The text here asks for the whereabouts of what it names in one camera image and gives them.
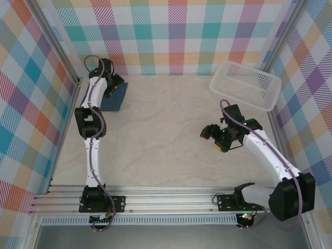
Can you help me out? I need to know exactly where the blue t-shirt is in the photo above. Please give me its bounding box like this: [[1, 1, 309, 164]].
[[79, 81, 129, 113]]

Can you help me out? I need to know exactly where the white plastic mesh basket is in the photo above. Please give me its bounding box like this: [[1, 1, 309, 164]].
[[209, 61, 283, 113]]

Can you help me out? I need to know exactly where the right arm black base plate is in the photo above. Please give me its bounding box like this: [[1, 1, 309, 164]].
[[216, 193, 265, 212]]

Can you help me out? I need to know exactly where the aluminium frame post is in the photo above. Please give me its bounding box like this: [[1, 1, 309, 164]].
[[25, 0, 84, 85], [259, 0, 307, 78]]

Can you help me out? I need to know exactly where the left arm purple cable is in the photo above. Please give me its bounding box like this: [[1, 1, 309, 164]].
[[83, 54, 117, 233]]

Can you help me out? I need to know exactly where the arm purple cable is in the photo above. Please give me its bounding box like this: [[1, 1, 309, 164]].
[[219, 99, 303, 232], [83, 54, 117, 233]]

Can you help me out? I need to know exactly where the aluminium mounting rail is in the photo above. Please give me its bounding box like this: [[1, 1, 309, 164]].
[[28, 184, 316, 215]]

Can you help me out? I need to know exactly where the white slotted cable duct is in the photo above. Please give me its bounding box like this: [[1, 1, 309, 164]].
[[41, 214, 238, 226]]

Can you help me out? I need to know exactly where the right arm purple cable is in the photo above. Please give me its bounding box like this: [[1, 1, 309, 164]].
[[219, 99, 303, 232]]

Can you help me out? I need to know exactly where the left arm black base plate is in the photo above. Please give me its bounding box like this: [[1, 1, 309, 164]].
[[78, 195, 127, 214]]

